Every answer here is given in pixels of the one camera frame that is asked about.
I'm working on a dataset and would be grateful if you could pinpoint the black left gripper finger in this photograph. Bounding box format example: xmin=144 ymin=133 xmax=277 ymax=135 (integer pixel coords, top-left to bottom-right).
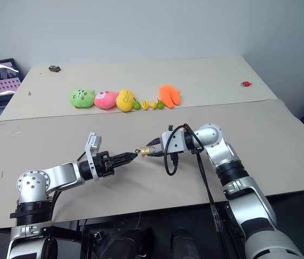
xmin=112 ymin=152 xmax=139 ymax=162
xmin=112 ymin=158 xmax=137 ymax=169

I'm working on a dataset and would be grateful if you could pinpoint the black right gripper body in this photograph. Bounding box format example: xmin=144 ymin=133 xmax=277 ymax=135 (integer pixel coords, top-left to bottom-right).
xmin=156 ymin=137 xmax=165 ymax=158

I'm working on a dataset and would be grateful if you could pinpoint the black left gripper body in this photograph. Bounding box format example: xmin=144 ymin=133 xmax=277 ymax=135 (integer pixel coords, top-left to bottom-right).
xmin=94 ymin=151 xmax=116 ymax=179

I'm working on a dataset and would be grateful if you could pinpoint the brass padlock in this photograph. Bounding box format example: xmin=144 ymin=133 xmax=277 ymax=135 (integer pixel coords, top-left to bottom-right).
xmin=140 ymin=146 xmax=157 ymax=157

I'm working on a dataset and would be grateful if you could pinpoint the orange plush toy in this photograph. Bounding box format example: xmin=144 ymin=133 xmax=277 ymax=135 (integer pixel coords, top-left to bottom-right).
xmin=158 ymin=84 xmax=182 ymax=110

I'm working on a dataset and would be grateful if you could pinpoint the yellow plush toy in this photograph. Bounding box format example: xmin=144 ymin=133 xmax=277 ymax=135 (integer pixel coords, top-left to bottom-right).
xmin=115 ymin=88 xmax=136 ymax=112

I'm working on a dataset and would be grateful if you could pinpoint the pink plush toy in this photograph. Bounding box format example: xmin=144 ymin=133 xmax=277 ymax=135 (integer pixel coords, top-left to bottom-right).
xmin=94 ymin=90 xmax=120 ymax=110

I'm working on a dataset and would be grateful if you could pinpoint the green plush toy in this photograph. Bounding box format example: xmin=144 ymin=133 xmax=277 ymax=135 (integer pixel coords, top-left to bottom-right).
xmin=69 ymin=88 xmax=96 ymax=109

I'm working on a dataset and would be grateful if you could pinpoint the dark rounded shape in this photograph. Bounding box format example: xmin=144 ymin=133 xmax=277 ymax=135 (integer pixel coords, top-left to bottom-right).
xmin=170 ymin=228 xmax=199 ymax=259
xmin=106 ymin=227 xmax=156 ymax=259

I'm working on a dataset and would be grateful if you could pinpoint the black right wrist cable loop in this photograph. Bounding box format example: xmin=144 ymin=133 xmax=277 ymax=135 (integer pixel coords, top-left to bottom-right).
xmin=163 ymin=123 xmax=205 ymax=176

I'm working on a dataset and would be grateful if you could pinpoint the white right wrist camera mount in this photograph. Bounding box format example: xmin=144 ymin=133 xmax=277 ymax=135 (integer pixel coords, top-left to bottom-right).
xmin=160 ymin=126 xmax=186 ymax=155

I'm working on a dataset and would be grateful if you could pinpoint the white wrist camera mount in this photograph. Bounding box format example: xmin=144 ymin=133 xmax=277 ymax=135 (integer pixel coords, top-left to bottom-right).
xmin=160 ymin=126 xmax=186 ymax=155
xmin=84 ymin=131 xmax=103 ymax=182

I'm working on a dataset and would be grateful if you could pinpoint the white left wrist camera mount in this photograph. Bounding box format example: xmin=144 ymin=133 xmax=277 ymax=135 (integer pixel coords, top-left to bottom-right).
xmin=84 ymin=131 xmax=103 ymax=182

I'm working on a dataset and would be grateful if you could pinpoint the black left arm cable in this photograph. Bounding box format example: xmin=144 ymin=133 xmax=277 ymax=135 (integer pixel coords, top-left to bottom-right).
xmin=50 ymin=151 xmax=88 ymax=216

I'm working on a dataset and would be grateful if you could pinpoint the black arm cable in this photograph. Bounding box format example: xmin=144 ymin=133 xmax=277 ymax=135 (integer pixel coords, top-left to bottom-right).
xmin=50 ymin=151 xmax=88 ymax=216
xmin=195 ymin=151 xmax=224 ymax=233

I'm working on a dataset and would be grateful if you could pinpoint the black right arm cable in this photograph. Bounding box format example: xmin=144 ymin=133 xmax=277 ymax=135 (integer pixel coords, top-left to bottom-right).
xmin=195 ymin=151 xmax=224 ymax=233

